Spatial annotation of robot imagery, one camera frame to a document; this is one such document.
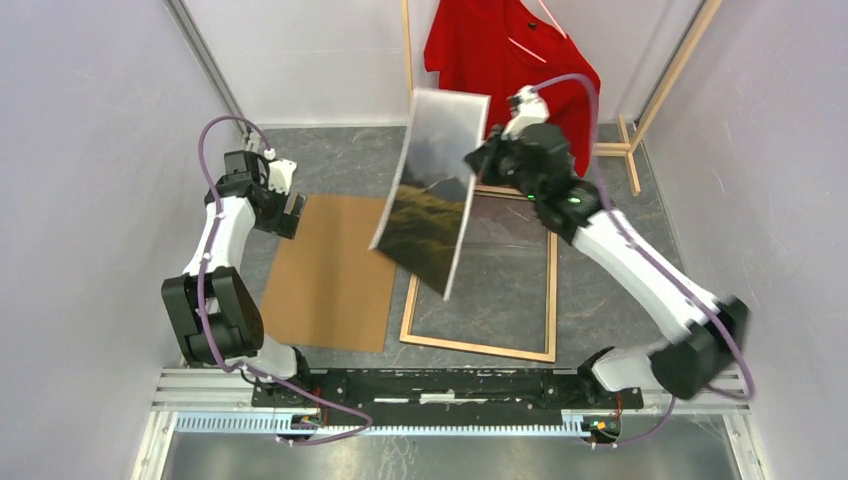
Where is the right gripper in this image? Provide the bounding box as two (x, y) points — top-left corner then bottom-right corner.
(463, 125), (543, 204)

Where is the landscape photo print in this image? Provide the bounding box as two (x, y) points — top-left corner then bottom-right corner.
(369, 88), (490, 301)

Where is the brown backing board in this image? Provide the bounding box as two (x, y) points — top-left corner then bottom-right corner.
(260, 194), (396, 353)

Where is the wooden picture frame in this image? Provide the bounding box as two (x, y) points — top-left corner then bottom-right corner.
(399, 185), (560, 364)

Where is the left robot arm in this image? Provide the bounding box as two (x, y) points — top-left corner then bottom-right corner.
(161, 150), (314, 408)

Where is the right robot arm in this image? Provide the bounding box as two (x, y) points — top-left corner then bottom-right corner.
(464, 123), (753, 408)

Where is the wooden clothes rack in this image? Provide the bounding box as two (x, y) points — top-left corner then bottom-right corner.
(399, 0), (723, 198)

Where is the red t-shirt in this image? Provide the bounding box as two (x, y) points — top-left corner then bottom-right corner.
(423, 0), (603, 179)

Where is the pink clothes hanger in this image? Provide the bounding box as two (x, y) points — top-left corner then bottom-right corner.
(504, 1), (568, 64)

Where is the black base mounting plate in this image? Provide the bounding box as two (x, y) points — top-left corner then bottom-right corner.
(251, 368), (645, 428)

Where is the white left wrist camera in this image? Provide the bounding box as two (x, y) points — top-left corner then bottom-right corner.
(263, 148), (298, 195)

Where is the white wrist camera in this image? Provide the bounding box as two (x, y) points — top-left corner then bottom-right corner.
(263, 148), (298, 195)
(501, 85), (550, 140)

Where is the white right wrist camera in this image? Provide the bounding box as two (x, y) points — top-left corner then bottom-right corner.
(501, 85), (550, 140)

